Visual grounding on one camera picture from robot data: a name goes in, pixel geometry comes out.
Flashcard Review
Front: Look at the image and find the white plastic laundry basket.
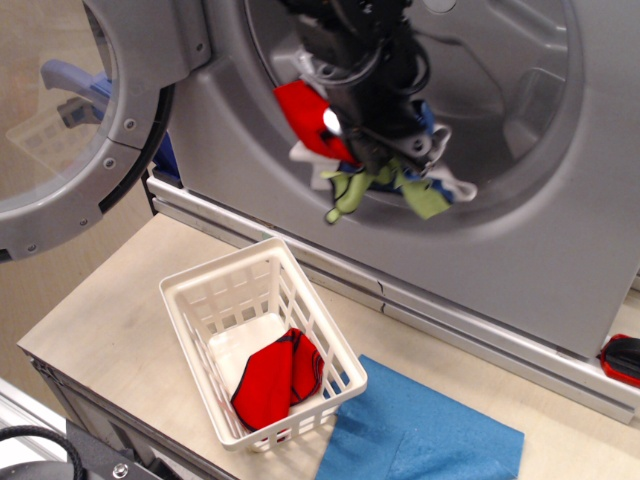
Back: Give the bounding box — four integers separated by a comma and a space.
160, 239, 368, 451

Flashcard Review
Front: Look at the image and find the black metal bracket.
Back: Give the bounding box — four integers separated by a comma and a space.
65, 420, 179, 480

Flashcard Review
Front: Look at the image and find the red cloth with print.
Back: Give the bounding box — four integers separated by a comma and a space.
273, 80, 361, 167

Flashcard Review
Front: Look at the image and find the grey toy washing machine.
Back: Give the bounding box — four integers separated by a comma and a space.
169, 1, 639, 357

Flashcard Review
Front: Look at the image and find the red and black tool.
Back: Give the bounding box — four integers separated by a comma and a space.
598, 334, 639, 388

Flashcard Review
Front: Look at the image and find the aluminium extrusion rail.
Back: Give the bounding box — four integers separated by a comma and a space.
146, 177, 639, 423

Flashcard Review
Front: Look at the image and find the grey round machine door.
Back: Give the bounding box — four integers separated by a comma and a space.
1, 1, 211, 262

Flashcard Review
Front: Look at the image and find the white cloth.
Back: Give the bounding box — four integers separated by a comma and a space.
288, 107, 478, 202

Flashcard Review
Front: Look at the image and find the red cloth with dark trim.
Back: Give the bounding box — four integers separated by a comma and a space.
231, 328, 325, 432

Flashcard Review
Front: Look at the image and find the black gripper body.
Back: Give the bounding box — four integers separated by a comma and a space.
329, 94, 438, 174

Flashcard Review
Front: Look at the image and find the green and blue printed cloth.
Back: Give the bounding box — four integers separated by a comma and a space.
322, 158, 477, 224

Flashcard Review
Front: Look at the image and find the black cable bottom left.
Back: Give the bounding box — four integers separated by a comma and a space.
0, 425, 86, 480

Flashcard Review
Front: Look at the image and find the blue plastic part behind machine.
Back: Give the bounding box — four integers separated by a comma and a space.
152, 133, 182, 188

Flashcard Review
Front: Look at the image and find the blue felt cloth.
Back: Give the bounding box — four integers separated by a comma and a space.
316, 356, 525, 479

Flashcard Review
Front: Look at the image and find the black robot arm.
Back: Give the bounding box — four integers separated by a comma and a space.
284, 1, 435, 174

